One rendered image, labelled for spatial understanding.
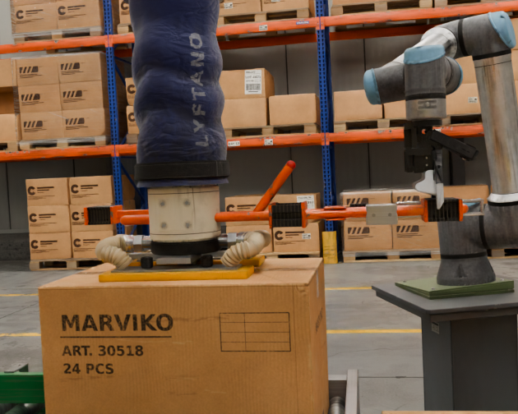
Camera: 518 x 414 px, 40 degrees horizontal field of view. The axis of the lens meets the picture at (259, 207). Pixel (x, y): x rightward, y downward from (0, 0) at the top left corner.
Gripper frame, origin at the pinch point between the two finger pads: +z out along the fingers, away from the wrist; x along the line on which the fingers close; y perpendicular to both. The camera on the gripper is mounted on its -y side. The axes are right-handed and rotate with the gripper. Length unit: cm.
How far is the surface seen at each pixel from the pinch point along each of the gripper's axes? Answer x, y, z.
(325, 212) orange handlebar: 3.8, 25.7, -0.2
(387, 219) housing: 3.7, 11.7, 2.0
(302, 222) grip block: 5.0, 31.0, 1.8
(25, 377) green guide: -18, 114, 45
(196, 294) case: 21, 52, 15
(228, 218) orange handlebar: 4.3, 48.3, 0.3
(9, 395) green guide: -18, 119, 50
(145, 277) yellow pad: 16, 65, 12
